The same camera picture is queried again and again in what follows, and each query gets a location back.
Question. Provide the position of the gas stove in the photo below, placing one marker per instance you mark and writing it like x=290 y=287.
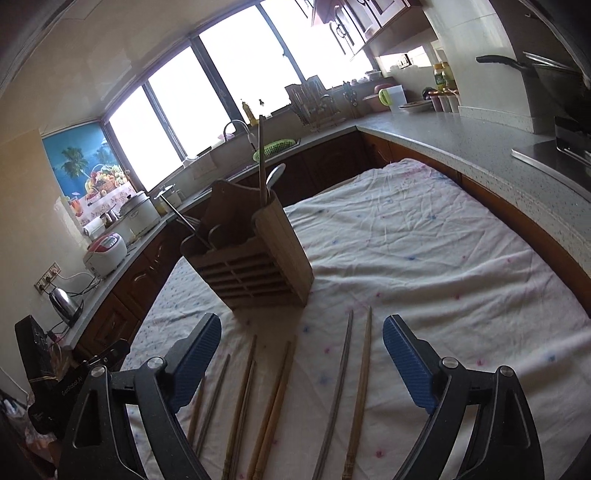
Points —
x=568 y=138

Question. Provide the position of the tropical fruit wall poster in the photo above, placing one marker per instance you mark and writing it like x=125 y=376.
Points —
x=74 y=157

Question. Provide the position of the wooden upper cabinets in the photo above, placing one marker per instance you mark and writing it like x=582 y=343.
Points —
x=364 y=23

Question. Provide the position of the wooden utensil holder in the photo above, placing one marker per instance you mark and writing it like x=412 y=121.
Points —
x=277 y=258

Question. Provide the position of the metal spoon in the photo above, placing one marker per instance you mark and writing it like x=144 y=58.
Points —
x=276 y=174

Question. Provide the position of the white plate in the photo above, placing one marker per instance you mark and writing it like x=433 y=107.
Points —
x=414 y=107

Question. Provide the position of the wall power outlet strip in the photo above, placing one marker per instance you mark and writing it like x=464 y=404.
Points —
x=47 y=277

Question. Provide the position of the cream rice cooker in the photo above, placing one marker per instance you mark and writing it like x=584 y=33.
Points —
x=138 y=212

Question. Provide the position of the seasoning jars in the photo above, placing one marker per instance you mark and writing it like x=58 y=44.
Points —
x=445 y=102

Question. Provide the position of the wooden chopstick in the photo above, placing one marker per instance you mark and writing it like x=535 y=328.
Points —
x=270 y=415
x=241 y=401
x=280 y=406
x=359 y=397

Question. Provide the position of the yellow dish soap bottle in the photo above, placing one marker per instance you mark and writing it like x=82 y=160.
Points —
x=250 y=115

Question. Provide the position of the floral white tablecloth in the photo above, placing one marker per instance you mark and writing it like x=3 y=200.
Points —
x=415 y=258

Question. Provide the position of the kitchen window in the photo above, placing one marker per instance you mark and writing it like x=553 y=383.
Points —
x=240 y=69

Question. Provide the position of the black wok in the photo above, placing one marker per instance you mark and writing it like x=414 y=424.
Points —
x=549 y=76

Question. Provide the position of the yellow cooking oil bottle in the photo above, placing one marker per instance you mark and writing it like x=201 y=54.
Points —
x=444 y=77

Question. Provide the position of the steel electric kettle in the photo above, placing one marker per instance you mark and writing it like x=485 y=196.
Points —
x=66 y=304

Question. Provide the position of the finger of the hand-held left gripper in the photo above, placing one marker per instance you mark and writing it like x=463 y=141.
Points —
x=117 y=350

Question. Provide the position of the red and white rice cooker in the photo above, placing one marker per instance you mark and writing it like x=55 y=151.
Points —
x=105 y=256

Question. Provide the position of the paper towel roll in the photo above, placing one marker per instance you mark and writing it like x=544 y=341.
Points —
x=93 y=227

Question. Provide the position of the sink faucet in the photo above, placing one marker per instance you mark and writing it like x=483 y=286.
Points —
x=240 y=127

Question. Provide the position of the metal dish rack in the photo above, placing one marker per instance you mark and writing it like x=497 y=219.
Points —
x=314 y=104

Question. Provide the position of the pink plastic container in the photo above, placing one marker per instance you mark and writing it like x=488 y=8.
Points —
x=373 y=99

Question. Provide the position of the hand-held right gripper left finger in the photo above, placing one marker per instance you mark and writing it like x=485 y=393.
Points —
x=198 y=362

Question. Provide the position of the small wall outlet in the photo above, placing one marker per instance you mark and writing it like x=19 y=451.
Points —
x=405 y=61

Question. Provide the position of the white pitcher with green lid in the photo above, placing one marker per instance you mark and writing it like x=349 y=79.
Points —
x=392 y=98

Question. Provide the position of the metal kitchen utensil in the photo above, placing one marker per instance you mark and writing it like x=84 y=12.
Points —
x=184 y=224

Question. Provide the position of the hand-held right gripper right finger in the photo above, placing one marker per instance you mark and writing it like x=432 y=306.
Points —
x=411 y=364

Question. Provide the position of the green plastic colander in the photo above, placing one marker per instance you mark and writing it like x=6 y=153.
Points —
x=274 y=150

